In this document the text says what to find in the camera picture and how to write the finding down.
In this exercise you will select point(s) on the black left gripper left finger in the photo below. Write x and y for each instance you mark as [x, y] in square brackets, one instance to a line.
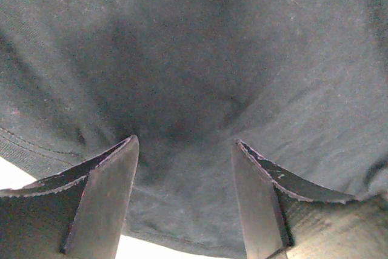
[77, 213]

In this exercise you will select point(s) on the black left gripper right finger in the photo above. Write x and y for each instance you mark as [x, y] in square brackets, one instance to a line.
[285, 216]

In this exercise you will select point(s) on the black t shirt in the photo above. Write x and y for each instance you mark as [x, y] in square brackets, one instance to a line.
[303, 82]

